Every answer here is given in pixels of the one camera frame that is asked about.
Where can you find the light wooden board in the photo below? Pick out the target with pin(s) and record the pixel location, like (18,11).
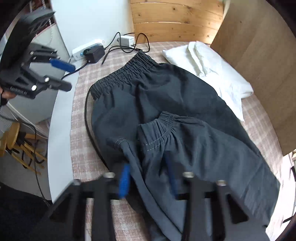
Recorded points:
(259,58)

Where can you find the dark grey pants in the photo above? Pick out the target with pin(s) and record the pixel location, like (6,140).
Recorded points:
(161,92)

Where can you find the pine plank panel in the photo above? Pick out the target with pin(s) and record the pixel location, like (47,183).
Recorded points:
(175,20)

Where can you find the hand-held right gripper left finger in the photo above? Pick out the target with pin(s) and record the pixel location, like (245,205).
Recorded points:
(124,178)

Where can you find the white charger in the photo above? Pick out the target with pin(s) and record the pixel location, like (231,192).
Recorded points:
(126,41)

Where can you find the wooden stool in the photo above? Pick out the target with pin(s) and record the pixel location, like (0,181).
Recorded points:
(12,135)

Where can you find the black power adapter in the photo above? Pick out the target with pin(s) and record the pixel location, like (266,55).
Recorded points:
(95,54)

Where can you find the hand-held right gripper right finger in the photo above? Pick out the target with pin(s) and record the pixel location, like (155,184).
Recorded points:
(196,204)

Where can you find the white power strip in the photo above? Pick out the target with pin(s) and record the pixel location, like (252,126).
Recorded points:
(79,51)

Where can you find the person's left hand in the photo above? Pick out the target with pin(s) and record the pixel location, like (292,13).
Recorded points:
(8,94)

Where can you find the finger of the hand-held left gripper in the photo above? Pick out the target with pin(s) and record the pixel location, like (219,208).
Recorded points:
(61,85)
(62,64)

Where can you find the white folded cloth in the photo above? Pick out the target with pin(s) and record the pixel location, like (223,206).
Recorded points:
(180,55)

